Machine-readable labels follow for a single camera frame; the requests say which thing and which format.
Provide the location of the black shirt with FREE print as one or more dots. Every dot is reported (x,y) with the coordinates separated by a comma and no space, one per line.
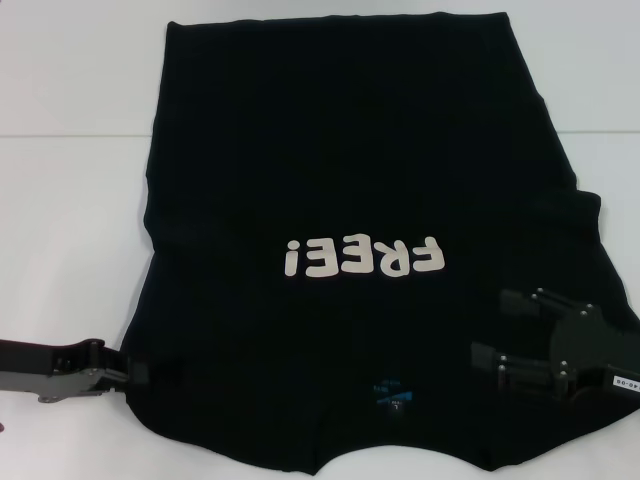
(350,175)

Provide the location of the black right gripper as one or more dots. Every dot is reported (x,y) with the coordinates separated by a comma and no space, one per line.
(595,350)

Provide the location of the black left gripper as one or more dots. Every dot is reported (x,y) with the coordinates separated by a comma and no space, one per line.
(50,370)

